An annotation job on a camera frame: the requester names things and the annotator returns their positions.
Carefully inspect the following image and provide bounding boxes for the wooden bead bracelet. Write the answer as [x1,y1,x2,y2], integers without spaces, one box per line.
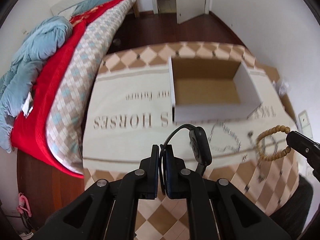
[255,125,292,163]

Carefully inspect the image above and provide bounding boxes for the thin silver chain necklace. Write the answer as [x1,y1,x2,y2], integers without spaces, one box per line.
[208,121,243,153]

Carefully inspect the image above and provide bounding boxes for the black smart watch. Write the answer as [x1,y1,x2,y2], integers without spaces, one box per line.
[158,124,212,199]

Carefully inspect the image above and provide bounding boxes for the white power strip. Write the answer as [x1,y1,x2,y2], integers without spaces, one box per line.
[298,110,313,139]

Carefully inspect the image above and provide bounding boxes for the clear plastic bag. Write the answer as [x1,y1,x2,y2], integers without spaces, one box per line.
[272,79,290,97]

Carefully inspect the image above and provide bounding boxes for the black fuzzy stool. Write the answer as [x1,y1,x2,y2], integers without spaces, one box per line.
[270,176,313,239]

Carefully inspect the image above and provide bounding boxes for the checkered bed sheet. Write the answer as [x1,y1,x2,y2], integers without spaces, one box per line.
[44,0,136,177]

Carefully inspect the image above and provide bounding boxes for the cream checkered tablecloth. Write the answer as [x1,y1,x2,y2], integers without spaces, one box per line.
[81,41,300,240]

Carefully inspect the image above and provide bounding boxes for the red blanket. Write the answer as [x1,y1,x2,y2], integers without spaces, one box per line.
[10,0,128,178]

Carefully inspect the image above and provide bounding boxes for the white cardboard box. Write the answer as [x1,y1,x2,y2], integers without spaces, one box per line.
[168,57,263,123]

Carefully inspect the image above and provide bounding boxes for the small white packet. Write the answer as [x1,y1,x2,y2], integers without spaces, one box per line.
[22,92,33,118]

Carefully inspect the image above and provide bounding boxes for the light blue duvet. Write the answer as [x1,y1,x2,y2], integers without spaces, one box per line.
[1,16,73,153]

